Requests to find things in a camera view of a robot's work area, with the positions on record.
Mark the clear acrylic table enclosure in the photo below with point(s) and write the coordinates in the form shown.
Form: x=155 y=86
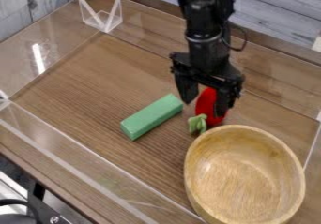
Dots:
x=74 y=81

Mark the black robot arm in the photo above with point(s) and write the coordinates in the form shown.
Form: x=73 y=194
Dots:
x=207 y=18

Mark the green rectangular block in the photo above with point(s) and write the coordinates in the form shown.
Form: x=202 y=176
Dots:
x=151 y=116

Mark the black table leg bracket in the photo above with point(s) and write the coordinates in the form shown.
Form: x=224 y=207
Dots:
x=46 y=215

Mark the wooden bowl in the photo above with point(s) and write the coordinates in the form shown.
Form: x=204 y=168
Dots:
x=243 y=177

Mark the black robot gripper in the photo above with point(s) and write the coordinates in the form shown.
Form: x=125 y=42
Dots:
x=206 y=65

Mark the red plush strawberry toy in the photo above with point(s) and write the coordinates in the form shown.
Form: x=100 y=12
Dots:
x=203 y=118

